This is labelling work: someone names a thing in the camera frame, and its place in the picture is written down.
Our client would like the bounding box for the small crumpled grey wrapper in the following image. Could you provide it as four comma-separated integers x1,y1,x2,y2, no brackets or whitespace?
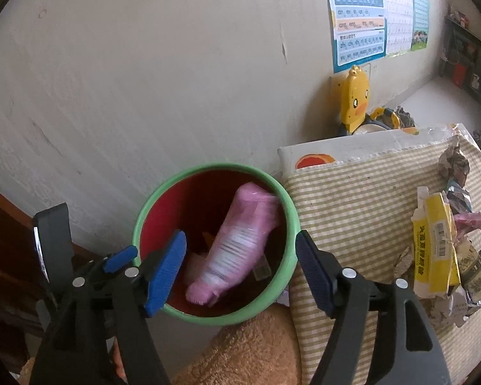
394,246,416,280

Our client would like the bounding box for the small red container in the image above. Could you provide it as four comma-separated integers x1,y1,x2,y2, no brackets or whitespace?
451,63,468,88

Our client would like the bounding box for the person's fuzzy brown clothing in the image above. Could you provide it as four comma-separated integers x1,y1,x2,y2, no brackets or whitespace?
172,304,303,385

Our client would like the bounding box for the crumpled white paper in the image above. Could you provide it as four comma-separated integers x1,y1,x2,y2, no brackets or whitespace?
425,289,473,328

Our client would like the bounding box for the yellow black toy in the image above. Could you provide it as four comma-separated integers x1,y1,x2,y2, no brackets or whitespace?
355,106,402,135

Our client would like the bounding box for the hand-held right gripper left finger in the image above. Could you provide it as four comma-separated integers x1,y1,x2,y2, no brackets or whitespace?
29,230,188,385

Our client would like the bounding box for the dark wooden furniture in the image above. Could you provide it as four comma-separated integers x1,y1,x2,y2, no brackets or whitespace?
0,178,117,370

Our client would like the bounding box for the blue bordered wall poster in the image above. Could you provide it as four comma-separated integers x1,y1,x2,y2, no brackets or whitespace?
323,0,386,75

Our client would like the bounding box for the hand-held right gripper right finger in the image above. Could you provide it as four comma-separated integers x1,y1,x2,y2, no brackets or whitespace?
294,229,451,385

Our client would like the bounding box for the checked tablecloth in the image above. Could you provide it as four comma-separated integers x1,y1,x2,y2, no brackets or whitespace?
283,132,481,385

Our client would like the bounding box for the green blue wall poster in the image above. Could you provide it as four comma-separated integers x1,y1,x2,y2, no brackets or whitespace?
409,0,431,51

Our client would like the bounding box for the yellow duck toy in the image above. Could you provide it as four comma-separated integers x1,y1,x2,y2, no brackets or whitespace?
332,65,373,139

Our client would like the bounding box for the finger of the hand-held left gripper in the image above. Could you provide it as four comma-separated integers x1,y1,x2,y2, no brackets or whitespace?
103,246,139,273

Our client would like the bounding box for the white chart wall poster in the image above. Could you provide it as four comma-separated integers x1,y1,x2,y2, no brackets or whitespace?
383,0,413,57

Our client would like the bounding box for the green printed packet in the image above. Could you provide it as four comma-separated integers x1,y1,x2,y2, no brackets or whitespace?
459,241,481,305

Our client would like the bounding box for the green bin with red inside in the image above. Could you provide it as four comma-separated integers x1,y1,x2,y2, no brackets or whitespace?
132,162,301,327

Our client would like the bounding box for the crumpled newsprint wrapper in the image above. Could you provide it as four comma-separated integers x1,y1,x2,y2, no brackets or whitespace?
437,134,471,187

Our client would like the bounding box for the white pad with orange print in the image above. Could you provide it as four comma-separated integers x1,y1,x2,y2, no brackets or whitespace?
277,124,471,175

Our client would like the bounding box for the pink foil wrapper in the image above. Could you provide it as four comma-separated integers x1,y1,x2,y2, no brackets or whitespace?
453,210,481,242

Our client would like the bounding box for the pink striped packet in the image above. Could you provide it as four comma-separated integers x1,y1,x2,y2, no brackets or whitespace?
184,182,283,307

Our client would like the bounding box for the yellow packet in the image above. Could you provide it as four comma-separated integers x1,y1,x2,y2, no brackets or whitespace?
411,186,461,299

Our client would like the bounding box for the blue silver wrapper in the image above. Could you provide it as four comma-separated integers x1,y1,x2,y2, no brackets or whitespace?
445,178,474,213

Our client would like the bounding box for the dark storage shelf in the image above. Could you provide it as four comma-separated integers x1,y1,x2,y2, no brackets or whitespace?
439,6,481,107

